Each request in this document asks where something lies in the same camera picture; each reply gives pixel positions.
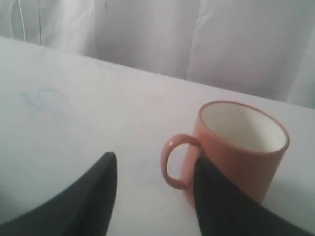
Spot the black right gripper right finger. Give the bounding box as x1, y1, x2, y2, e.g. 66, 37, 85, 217
193, 157, 310, 236

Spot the pink ceramic mug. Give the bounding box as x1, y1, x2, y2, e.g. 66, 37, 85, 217
160, 100, 290, 205

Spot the white backdrop curtain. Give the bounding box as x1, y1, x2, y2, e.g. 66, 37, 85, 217
0, 0, 315, 108

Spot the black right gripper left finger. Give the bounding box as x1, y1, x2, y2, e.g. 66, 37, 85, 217
0, 152, 117, 236

